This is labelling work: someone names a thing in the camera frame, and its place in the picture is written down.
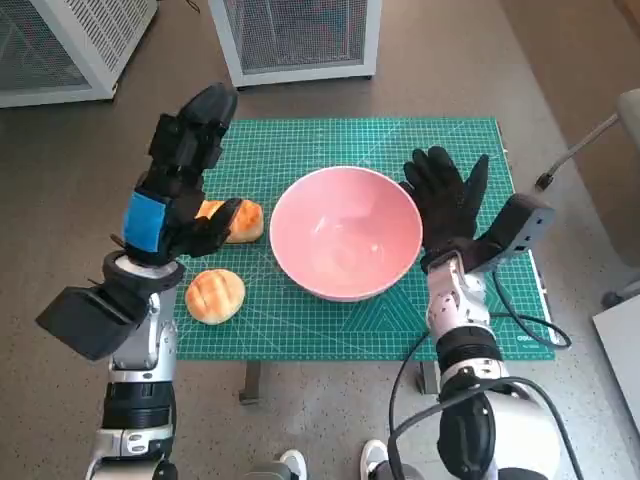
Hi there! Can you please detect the robot left hand blue tape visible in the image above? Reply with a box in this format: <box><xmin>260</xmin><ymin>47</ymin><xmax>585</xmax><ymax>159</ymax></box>
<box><xmin>119</xmin><ymin>82</ymin><xmax>245</xmax><ymax>267</ymax></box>

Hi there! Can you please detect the robot right white foot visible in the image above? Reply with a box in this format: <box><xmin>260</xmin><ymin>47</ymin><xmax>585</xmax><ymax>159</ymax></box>
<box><xmin>360</xmin><ymin>438</ymin><xmax>389</xmax><ymax>480</ymax></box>

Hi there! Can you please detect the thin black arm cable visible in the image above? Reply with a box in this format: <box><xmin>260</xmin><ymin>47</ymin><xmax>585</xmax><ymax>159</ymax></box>
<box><xmin>387</xmin><ymin>332</ymin><xmax>432</xmax><ymax>444</ymax></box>

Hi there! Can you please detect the thin black camera cable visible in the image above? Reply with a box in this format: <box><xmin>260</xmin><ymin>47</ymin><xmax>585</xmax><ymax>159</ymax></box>
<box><xmin>487</xmin><ymin>272</ymin><xmax>573</xmax><ymax>350</ymax></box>

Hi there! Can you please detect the grey metal table leg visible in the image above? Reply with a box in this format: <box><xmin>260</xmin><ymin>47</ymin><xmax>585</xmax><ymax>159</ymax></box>
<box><xmin>238</xmin><ymin>360</ymin><xmax>263</xmax><ymax>407</ymax></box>
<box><xmin>416</xmin><ymin>360</ymin><xmax>441</xmax><ymax>397</ymax></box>

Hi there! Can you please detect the robot left white foot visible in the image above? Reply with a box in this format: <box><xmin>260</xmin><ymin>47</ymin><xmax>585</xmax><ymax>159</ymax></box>
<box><xmin>277</xmin><ymin>448</ymin><xmax>309</xmax><ymax>480</ymax></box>

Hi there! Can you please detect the white mesh cabinet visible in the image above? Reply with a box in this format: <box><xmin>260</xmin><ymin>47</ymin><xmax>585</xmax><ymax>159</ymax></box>
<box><xmin>0</xmin><ymin>0</ymin><xmax>160</xmax><ymax>110</ymax></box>
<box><xmin>207</xmin><ymin>0</ymin><xmax>384</xmax><ymax>92</ymax></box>

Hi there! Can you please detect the rectangular toy bread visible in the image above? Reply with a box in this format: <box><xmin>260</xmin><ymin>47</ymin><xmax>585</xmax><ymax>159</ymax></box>
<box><xmin>195</xmin><ymin>199</ymin><xmax>265</xmax><ymax>245</ymax></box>

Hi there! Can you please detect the green cutting mat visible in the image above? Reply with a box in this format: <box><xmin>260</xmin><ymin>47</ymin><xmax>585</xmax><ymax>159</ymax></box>
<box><xmin>172</xmin><ymin>117</ymin><xmax>558</xmax><ymax>362</ymax></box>

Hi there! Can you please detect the pink bowl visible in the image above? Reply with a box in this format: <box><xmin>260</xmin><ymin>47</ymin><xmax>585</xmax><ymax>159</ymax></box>
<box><xmin>269</xmin><ymin>166</ymin><xmax>424</xmax><ymax>303</ymax></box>

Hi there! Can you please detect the robot white foot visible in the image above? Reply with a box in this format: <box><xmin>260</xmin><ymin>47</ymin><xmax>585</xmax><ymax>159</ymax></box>
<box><xmin>277</xmin><ymin>448</ymin><xmax>309</xmax><ymax>480</ymax></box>
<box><xmin>360</xmin><ymin>438</ymin><xmax>389</xmax><ymax>480</ymax></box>

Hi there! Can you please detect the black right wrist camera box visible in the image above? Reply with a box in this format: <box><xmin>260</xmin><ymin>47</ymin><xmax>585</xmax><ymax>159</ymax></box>
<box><xmin>462</xmin><ymin>192</ymin><xmax>556</xmax><ymax>275</ymax></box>

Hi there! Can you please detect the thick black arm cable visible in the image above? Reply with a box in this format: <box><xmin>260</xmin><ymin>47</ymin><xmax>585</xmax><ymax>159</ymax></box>
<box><xmin>387</xmin><ymin>377</ymin><xmax>586</xmax><ymax>480</ymax></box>

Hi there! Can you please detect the white flat board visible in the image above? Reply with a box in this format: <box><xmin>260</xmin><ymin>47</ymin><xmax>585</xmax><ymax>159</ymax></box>
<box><xmin>592</xmin><ymin>297</ymin><xmax>640</xmax><ymax>405</ymax></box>

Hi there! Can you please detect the robot right hand black glove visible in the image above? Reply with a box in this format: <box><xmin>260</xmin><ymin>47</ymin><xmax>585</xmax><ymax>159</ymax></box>
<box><xmin>398</xmin><ymin>145</ymin><xmax>491</xmax><ymax>275</ymax></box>

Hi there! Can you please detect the round toy bread bun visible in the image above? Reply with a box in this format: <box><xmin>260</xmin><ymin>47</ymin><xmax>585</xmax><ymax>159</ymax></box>
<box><xmin>184</xmin><ymin>268</ymin><xmax>247</xmax><ymax>327</ymax></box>

